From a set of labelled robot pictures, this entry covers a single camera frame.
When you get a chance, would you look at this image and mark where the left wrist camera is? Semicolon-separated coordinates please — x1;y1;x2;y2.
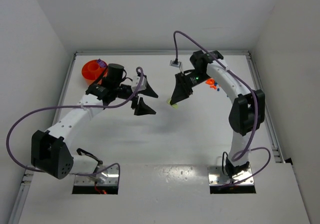
131;75;148;92

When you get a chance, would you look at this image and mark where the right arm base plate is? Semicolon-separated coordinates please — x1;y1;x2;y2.
207;165;254;186

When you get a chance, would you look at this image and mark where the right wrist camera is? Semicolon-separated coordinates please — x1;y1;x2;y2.
169;60;182;68

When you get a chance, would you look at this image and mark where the yellow-green lego brick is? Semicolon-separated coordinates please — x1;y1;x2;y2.
167;99;178;109

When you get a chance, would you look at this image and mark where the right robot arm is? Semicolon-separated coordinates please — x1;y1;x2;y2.
170;51;265;178

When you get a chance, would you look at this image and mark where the orange divided bowl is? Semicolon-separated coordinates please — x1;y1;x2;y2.
81;59;105;84

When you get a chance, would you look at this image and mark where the purple lego brick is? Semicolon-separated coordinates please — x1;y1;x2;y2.
97;59;107;68

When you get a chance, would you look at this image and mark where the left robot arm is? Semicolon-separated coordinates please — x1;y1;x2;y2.
31;63;158;179

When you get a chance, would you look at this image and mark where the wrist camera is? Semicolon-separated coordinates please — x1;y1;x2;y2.
131;75;148;92
169;60;182;68

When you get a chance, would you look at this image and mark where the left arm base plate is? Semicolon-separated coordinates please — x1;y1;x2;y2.
74;163;121;187

